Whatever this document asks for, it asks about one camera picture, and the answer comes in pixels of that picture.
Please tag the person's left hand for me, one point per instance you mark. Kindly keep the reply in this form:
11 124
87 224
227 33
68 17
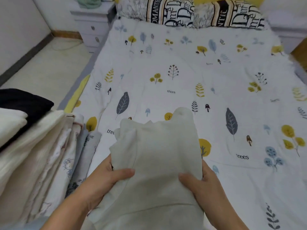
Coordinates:
105 182

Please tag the person's right hand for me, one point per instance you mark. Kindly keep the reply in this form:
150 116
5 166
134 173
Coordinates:
208 186

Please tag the light blue denim jeans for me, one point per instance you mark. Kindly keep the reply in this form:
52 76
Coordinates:
79 146

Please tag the sage green zip jacket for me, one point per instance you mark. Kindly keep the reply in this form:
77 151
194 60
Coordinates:
153 160

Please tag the bed with leaf print bedding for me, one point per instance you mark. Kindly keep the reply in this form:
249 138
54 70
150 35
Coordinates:
192 59

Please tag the white nightstand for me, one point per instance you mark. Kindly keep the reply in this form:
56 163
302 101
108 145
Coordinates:
288 31
93 24

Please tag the wooden dressing table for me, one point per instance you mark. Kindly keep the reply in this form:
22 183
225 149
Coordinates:
301 52

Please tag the black white patterned pillow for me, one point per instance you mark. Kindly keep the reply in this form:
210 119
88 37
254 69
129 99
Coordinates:
230 14
158 9

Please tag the white wardrobe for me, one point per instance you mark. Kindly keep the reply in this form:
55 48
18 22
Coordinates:
21 26

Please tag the black yellow headboard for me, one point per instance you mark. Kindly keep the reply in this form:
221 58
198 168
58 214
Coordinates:
192 0

